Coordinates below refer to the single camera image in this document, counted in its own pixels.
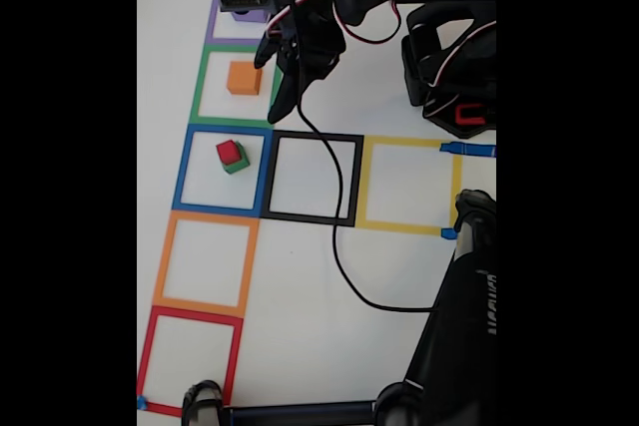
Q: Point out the orange cube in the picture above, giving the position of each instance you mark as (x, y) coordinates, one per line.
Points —
(243, 78)

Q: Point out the large purple cube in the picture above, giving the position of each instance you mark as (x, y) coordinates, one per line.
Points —
(249, 17)

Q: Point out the small red cube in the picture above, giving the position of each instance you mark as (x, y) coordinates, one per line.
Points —
(227, 150)

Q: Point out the green cube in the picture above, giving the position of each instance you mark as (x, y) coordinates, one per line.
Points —
(235, 164)

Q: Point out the red base clamp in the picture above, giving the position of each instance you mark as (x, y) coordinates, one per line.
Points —
(458, 114)

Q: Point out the purple square frame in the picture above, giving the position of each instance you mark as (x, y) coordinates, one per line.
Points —
(213, 22)

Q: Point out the green square frame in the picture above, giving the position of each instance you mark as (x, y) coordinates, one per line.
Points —
(197, 92)

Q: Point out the black square frame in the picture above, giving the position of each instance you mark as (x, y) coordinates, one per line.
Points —
(267, 176)

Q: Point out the yellow square frame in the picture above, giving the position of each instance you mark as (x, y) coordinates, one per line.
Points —
(364, 186)

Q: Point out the blue square frame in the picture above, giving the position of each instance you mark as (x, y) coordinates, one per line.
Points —
(181, 176)

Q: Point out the orange square frame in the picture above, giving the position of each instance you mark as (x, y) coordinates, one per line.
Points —
(162, 266)

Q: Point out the black camera tripod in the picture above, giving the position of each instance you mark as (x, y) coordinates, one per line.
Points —
(459, 326)

